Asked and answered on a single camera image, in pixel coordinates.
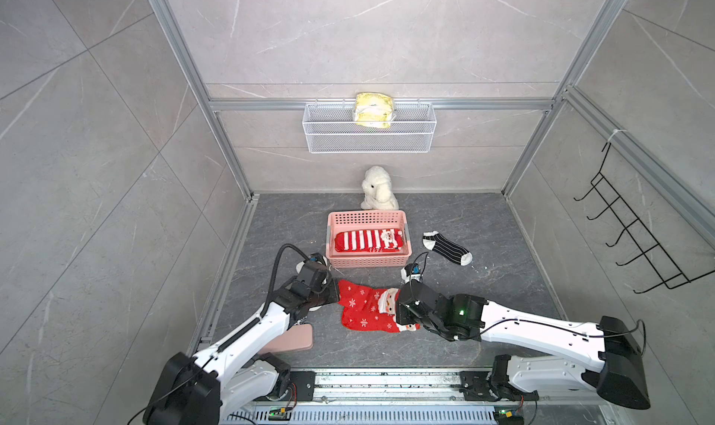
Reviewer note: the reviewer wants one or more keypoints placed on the white wire wall basket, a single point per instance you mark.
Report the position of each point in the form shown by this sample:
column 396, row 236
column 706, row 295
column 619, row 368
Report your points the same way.
column 332, row 128

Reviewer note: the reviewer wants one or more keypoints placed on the metal base rail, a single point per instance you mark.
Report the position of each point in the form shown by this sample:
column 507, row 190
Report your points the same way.
column 416, row 396

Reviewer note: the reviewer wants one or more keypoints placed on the red white santa sock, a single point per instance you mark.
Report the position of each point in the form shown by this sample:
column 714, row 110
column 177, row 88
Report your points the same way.
column 369, row 241

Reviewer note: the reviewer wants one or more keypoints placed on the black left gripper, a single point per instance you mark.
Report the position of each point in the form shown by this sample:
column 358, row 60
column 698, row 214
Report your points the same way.
column 332, row 286

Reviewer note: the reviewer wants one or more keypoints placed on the black wall hook rack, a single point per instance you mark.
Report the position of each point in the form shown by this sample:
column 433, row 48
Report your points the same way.
column 659, row 260

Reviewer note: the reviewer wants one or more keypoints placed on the pink plastic basket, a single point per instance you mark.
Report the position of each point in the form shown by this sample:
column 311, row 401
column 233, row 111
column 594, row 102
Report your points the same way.
column 370, row 219

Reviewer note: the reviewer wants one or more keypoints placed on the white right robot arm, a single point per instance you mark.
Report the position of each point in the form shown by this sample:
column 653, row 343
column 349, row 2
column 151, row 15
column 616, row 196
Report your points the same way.
column 602, row 357

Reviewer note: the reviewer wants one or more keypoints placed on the red snowflake sock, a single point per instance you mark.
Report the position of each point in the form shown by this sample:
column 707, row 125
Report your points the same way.
column 367, row 309

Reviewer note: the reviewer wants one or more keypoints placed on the pink case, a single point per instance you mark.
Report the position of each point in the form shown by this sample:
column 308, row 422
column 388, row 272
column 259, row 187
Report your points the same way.
column 298, row 338

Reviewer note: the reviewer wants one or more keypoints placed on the yellow packet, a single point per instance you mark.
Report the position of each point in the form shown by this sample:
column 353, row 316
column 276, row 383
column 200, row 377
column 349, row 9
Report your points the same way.
column 373, row 110

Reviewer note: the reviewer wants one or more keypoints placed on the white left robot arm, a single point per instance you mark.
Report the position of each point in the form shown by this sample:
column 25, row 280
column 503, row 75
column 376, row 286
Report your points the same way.
column 205, row 387

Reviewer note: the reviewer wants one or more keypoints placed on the white plush toy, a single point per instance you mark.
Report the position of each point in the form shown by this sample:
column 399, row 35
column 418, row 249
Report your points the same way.
column 377, row 188

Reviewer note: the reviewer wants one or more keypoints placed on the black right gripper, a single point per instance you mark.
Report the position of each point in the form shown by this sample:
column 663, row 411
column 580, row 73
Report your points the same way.
column 401, row 315

